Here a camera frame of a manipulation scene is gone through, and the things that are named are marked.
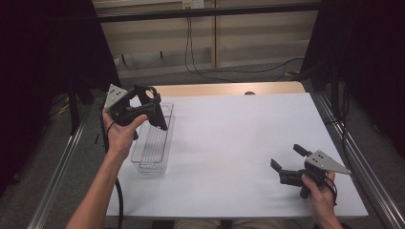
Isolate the black metal stand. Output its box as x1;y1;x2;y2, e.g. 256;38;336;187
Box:
67;75;81;135

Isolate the wooden table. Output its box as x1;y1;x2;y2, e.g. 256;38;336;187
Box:
144;81;307;98

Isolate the black floor cable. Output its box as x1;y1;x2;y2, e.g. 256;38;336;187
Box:
183;16;306;84

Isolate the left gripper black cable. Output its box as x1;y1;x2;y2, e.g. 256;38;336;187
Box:
100;100;125;229

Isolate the person's right hand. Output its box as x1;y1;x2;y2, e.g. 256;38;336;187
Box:
300;171;338;225

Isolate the person's left hand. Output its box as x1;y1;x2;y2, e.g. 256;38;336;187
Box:
101;109;149;160

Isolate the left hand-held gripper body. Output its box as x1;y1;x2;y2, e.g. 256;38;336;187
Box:
103;83;148;141

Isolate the black curtain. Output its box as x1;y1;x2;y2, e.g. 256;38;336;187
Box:
0;0;123;197
299;0;405;158

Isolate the white table cover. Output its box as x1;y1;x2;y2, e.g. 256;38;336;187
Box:
106;93;370;219

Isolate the white wall socket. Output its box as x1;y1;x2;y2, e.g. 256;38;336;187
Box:
181;0;205;10

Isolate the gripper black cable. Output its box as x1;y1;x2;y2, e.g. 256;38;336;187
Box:
100;100;125;229
324;176;339;206

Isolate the yellow cable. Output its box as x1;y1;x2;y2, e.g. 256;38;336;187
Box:
56;100;71;116

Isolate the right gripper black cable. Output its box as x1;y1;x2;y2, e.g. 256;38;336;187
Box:
324;176;339;206

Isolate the clear plastic container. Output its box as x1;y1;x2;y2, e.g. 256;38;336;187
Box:
130;101;177;175

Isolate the metal floor rail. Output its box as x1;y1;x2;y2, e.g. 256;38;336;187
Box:
313;92;405;229
26;123;86;229

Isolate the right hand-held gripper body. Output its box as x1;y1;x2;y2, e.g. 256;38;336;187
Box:
279;150;352;200

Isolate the black horizontal bar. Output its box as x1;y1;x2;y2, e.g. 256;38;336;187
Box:
96;2;322;24

